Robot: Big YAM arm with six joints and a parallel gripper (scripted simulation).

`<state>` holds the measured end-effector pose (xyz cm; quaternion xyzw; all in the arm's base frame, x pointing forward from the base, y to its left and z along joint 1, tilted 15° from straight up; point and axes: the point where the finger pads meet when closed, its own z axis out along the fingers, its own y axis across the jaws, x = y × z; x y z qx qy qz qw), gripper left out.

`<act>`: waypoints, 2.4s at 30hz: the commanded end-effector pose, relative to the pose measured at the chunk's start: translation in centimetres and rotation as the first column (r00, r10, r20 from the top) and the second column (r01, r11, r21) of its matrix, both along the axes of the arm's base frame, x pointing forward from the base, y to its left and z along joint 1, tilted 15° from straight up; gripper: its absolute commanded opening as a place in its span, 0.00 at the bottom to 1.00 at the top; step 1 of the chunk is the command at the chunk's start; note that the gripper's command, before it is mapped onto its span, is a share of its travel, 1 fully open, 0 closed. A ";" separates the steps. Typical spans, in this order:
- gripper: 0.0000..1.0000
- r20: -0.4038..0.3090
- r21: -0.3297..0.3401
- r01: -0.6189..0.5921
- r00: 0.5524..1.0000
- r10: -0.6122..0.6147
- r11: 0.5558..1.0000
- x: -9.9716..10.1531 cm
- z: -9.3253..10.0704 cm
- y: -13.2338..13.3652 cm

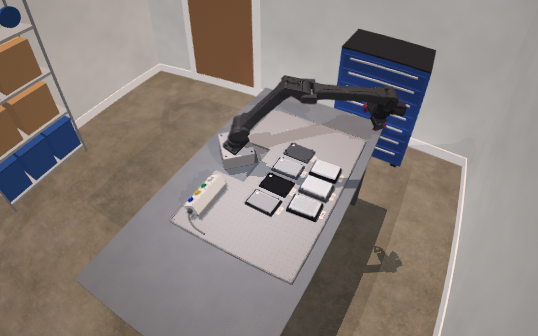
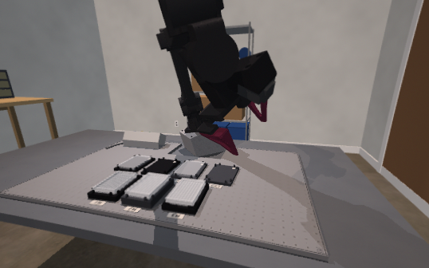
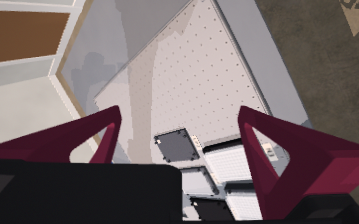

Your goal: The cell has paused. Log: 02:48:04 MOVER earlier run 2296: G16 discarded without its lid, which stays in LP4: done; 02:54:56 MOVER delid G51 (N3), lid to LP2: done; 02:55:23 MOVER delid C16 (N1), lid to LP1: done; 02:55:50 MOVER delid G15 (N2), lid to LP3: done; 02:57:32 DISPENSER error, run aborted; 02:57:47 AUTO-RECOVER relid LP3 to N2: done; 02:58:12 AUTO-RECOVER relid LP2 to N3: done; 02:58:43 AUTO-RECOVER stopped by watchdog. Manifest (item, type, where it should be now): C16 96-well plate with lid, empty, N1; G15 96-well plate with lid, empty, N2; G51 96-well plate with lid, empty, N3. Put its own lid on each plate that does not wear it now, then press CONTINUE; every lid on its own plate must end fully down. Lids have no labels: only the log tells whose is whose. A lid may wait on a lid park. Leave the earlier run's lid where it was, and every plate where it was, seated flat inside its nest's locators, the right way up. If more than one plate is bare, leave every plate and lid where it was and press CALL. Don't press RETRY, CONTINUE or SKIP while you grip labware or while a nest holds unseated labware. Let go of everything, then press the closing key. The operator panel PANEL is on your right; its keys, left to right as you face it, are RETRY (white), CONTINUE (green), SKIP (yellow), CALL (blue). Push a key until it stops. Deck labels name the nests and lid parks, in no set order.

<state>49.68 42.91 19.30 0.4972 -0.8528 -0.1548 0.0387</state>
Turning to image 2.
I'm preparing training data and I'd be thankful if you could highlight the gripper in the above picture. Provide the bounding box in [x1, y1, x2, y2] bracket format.
[197, 96, 268, 156]

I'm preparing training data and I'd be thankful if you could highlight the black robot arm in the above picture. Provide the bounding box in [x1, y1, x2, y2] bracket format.
[156, 0, 277, 133]

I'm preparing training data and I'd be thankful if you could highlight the white operator button panel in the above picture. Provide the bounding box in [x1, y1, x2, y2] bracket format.
[123, 131, 166, 149]

